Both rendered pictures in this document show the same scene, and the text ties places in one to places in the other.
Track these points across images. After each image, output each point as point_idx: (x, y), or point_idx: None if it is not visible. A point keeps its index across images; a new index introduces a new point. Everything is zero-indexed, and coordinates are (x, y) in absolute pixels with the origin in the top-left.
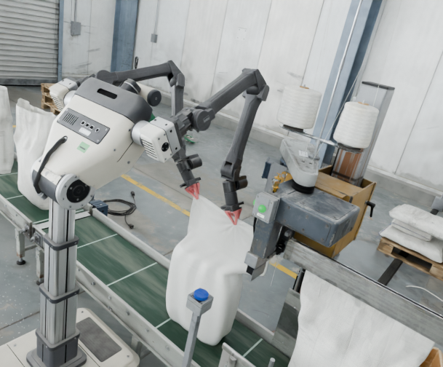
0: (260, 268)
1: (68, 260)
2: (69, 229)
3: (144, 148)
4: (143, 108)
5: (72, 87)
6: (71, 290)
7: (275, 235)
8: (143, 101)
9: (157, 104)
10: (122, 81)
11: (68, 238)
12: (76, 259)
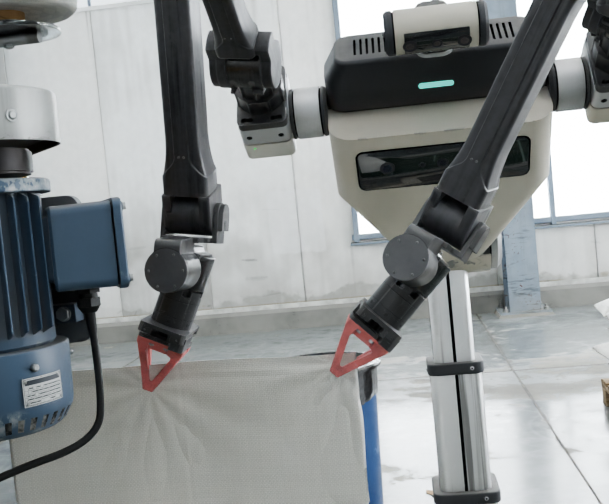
0: None
1: (432, 403)
2: (431, 333)
3: (333, 151)
4: (326, 60)
5: (582, 51)
6: (438, 488)
7: None
8: (332, 47)
9: (385, 48)
10: (600, 1)
11: (433, 355)
12: (435, 415)
